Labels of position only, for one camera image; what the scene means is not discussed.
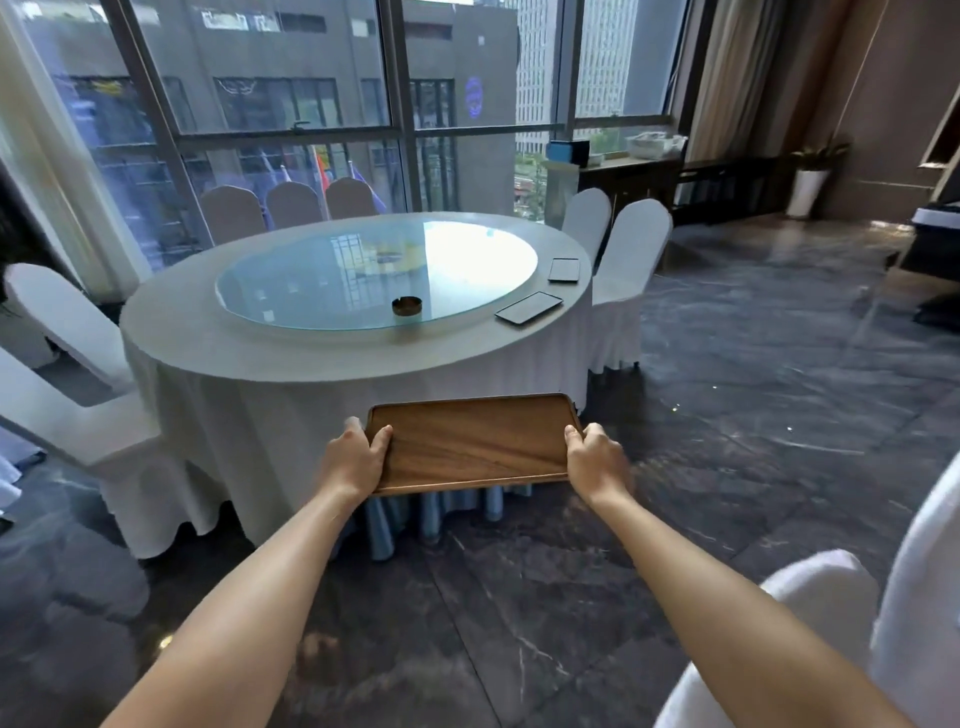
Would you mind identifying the person's left hand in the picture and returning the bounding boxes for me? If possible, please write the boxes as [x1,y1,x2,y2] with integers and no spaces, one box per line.
[318,417,394,504]

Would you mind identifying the person's right hand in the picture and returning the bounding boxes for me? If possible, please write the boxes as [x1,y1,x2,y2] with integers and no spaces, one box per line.
[564,423,633,510]

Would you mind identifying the brown wooden tray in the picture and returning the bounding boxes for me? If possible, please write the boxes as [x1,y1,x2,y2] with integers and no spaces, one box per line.
[364,393,585,498]

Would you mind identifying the person's left forearm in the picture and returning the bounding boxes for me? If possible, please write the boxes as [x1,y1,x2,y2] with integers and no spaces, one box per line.
[101,480,369,728]

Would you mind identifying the person's right forearm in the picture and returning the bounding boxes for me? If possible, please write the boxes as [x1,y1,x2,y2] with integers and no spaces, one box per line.
[585,487,916,728]

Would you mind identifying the light blue table skirt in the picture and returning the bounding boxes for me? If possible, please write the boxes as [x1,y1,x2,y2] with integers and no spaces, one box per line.
[363,483,537,562]

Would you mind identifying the round table with white tablecloth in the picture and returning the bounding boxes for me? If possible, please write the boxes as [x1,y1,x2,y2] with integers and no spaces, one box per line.
[120,211,595,561]

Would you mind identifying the large black smartphone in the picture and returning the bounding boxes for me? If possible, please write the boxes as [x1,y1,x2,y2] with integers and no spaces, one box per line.
[494,291,564,327]

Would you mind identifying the round glass turntable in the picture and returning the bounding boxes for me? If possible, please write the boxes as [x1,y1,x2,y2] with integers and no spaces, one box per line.
[214,216,540,333]

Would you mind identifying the white covered chair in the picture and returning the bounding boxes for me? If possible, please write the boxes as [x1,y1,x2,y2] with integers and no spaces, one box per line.
[3,262,136,395]
[654,450,960,728]
[561,187,613,271]
[588,198,675,375]
[265,181,325,229]
[324,177,381,221]
[0,346,226,561]
[199,185,268,246]

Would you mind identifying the dark wooden sideboard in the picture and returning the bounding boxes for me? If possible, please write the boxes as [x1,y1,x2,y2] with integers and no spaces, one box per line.
[577,154,789,228]

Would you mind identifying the white plastic basket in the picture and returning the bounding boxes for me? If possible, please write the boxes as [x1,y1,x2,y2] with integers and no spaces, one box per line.
[625,132,688,160]

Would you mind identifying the potted green plant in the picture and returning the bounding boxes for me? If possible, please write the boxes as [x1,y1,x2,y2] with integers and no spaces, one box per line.
[784,139,853,220]

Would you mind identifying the beige curtain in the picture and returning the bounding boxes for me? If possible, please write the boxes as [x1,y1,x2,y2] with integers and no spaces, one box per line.
[684,0,789,163]

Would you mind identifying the white sheer curtain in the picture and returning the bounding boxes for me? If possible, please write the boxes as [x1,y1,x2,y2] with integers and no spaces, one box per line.
[0,0,155,301]

